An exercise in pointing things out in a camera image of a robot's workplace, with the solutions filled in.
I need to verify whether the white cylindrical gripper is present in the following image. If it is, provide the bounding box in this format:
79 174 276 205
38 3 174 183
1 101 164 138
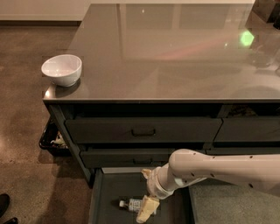
136 167 175 223

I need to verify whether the clear plastic water bottle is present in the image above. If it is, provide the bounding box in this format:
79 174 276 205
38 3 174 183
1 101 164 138
119 199 142 213

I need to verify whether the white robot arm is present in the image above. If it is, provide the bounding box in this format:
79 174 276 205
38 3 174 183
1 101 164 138
136 149 280 223

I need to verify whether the open bottom left drawer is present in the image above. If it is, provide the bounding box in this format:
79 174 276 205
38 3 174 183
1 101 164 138
88 169 195 224

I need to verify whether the middle left drawer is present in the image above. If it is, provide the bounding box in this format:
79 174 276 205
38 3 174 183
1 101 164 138
80 148 176 168

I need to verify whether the top left drawer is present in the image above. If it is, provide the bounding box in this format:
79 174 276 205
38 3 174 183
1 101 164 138
65 117 222 144

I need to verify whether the middle right drawer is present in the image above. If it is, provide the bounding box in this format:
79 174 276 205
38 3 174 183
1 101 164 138
205 147 280 156

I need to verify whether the dark grey drawer cabinet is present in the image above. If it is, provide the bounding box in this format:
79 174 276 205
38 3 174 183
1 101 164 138
44 3 280 179

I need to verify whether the top right drawer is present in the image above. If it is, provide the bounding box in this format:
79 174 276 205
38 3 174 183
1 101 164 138
215 116 280 143

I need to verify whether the black bin beside cabinet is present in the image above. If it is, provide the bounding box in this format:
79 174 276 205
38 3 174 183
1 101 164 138
38 119 71 157

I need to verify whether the black shoe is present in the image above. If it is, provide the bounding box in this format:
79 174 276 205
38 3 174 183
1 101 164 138
3 217 18 224
0 193 10 217

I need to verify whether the white ceramic bowl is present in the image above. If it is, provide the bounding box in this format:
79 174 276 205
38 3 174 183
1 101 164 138
41 54 82 87

